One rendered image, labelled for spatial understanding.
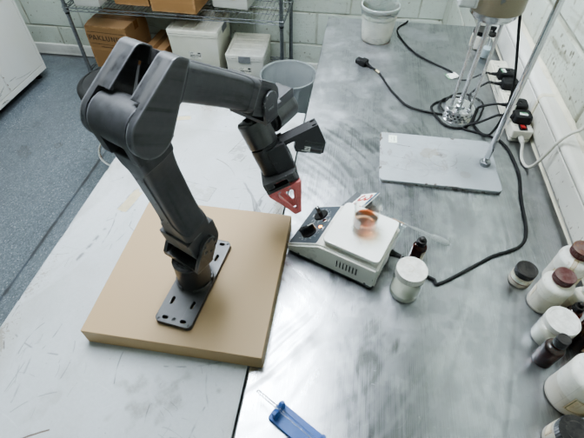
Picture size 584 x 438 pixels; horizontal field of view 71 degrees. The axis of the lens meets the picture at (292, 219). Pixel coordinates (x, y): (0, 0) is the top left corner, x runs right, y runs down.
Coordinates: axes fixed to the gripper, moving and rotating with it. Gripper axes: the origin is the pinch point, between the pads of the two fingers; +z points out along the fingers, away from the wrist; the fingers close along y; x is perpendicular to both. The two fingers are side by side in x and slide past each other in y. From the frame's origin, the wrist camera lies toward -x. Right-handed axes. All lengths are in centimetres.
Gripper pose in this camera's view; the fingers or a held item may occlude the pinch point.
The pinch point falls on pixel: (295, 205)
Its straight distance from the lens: 82.7
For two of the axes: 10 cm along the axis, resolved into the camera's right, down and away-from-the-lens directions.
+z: 4.1, 7.6, 5.0
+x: -9.0, 4.1, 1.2
